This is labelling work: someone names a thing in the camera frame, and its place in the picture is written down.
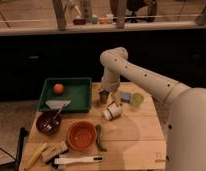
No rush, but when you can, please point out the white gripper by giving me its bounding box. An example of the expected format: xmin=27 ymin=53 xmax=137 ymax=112
xmin=100 ymin=82 xmax=120 ymax=93

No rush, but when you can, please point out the white paper cup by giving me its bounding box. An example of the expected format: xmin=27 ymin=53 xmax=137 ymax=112
xmin=102 ymin=103 xmax=122 ymax=121

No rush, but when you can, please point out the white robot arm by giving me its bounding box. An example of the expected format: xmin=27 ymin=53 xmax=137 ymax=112
xmin=99 ymin=47 xmax=206 ymax=171

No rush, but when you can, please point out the yellow-green cup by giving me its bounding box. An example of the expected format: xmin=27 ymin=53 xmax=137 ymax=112
xmin=131 ymin=93 xmax=144 ymax=107

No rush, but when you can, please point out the white folded paper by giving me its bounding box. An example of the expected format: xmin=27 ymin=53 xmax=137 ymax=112
xmin=45 ymin=100 xmax=71 ymax=109

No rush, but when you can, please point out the blue sponge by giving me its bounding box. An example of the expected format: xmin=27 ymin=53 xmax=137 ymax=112
xmin=120 ymin=92 xmax=132 ymax=103

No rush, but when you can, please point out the green plastic tray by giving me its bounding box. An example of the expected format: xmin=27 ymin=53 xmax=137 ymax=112
xmin=37 ymin=77 xmax=92 ymax=113

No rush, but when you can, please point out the green chili pepper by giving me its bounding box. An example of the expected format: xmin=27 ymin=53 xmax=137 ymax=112
xmin=95 ymin=124 xmax=107 ymax=152

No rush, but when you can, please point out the orange fruit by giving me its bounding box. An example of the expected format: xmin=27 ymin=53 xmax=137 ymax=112
xmin=53 ymin=83 xmax=65 ymax=95

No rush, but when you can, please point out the metal spoon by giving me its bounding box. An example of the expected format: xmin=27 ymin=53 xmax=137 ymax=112
xmin=52 ymin=104 xmax=65 ymax=122

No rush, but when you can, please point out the orange ceramic bowl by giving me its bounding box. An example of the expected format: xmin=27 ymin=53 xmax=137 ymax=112
xmin=67 ymin=121 xmax=97 ymax=151

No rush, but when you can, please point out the dark brown bowl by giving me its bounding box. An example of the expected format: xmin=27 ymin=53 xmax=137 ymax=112
xmin=36 ymin=111 xmax=61 ymax=136

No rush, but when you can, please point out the wooden scrub brush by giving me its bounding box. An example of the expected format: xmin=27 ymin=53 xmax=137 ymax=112
xmin=42 ymin=141 xmax=68 ymax=163

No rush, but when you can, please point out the black chair frame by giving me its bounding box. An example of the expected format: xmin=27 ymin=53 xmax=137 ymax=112
xmin=0 ymin=127 xmax=28 ymax=171

